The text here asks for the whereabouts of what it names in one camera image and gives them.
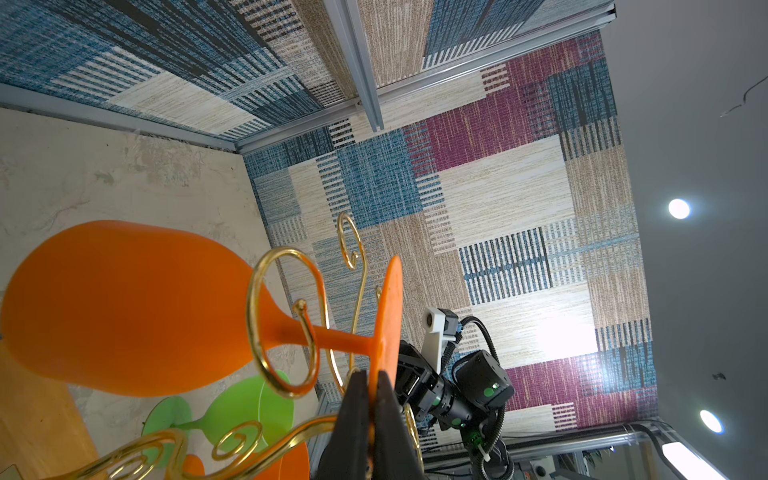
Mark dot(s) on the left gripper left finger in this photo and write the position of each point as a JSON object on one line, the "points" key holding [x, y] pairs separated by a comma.
{"points": [[346, 455]]}

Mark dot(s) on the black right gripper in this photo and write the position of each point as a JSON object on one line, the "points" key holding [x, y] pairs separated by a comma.
{"points": [[417, 384]]}

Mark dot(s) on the orange wine glass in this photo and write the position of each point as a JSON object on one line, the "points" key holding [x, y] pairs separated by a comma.
{"points": [[146, 311]]}

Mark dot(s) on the orange wooden rack base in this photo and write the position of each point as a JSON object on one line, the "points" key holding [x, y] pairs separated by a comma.
{"points": [[42, 432]]}

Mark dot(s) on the gold wire glass rack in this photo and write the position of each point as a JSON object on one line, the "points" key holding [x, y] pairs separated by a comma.
{"points": [[289, 282]]}

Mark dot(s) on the curved ceiling light strip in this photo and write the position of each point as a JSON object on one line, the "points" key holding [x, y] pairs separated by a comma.
{"points": [[689, 464]]}

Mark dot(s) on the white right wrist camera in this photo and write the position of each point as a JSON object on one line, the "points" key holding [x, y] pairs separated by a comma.
{"points": [[441, 327]]}

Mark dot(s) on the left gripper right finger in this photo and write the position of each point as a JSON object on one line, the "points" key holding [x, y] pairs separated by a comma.
{"points": [[394, 457]]}

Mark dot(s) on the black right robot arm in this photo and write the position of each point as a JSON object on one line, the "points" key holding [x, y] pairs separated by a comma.
{"points": [[455, 379]]}

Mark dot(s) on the round ceiling spot light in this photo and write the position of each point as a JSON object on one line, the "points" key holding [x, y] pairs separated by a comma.
{"points": [[679, 209]]}

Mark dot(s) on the green wine glass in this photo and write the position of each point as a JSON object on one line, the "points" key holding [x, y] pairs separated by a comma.
{"points": [[247, 401]]}

